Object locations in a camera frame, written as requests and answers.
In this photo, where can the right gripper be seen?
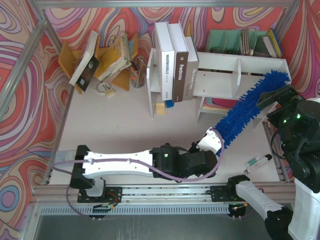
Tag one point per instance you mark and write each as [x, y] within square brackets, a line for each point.
[272, 100]

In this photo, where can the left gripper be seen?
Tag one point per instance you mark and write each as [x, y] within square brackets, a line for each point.
[194, 146]

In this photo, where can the blue microfiber duster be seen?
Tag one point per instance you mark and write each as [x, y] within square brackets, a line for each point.
[245, 110]

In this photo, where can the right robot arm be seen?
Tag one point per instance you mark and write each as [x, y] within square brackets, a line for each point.
[290, 211]

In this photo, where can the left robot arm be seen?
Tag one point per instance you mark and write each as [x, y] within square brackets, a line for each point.
[167, 162]

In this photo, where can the white bookshelf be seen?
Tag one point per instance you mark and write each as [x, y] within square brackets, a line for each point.
[225, 77]

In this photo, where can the blue yellow book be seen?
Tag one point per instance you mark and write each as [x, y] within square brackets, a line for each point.
[272, 44]

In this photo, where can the white green marker pen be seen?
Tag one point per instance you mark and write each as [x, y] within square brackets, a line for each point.
[256, 162]

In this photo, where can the pink folder stack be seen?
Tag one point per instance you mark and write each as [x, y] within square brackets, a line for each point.
[219, 104]

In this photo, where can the green file organizer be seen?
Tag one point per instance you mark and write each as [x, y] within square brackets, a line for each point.
[231, 42]

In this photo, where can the blue cube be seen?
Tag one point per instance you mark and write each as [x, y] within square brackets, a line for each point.
[169, 103]

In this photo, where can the wooden block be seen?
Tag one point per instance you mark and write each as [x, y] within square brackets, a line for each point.
[160, 108]

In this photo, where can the taupe Lonely Ones book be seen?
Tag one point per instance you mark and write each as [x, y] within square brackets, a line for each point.
[191, 70]

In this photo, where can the clear pencil cup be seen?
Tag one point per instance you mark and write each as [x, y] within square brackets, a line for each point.
[136, 72]

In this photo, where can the brown Fredonia book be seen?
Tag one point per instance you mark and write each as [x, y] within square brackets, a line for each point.
[180, 60]

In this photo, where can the white Mademoiselle book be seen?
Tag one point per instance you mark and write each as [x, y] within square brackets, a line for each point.
[165, 57]

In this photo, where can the stack of worn books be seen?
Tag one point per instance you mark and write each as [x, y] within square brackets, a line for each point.
[114, 60]

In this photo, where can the white black leaning book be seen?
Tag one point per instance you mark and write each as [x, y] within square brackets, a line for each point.
[87, 64]

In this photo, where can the yellow wooden zigzag shelf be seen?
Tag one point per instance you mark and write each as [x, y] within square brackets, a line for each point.
[68, 57]

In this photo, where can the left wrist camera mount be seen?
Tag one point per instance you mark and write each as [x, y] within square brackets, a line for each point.
[212, 141]

